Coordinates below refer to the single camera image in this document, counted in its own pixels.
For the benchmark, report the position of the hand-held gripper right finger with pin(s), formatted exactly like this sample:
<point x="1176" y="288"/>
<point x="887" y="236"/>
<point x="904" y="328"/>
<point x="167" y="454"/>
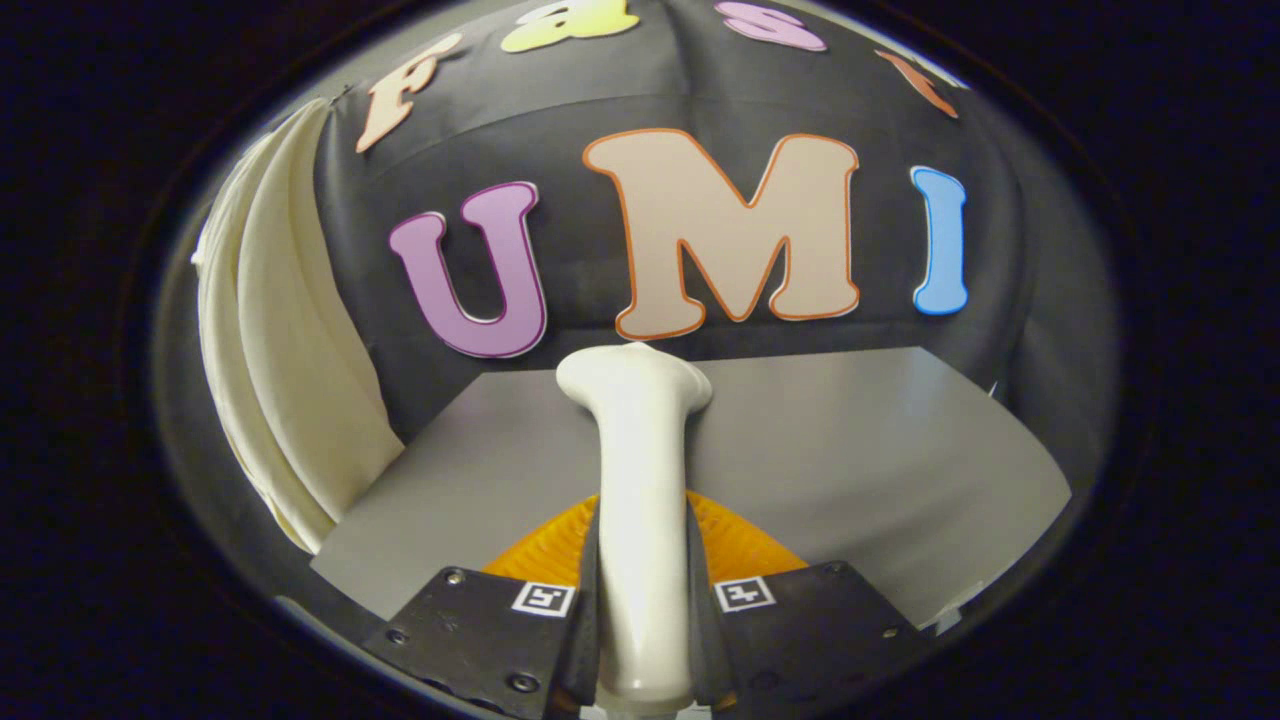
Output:
<point x="800" y="630"/>

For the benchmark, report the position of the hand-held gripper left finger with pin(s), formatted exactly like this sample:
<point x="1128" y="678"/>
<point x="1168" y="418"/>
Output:
<point x="480" y="630"/>

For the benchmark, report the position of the white garment steamer nozzle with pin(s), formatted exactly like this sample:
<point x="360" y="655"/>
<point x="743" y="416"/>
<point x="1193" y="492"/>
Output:
<point x="640" y="500"/>

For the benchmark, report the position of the cream button-up shirt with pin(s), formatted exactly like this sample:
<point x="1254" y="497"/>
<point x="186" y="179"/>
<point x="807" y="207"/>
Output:
<point x="290" y="360"/>

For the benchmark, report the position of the white cabinet with grey top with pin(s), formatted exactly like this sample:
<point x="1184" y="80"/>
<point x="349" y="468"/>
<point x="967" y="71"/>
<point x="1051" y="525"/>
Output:
<point x="850" y="450"/>

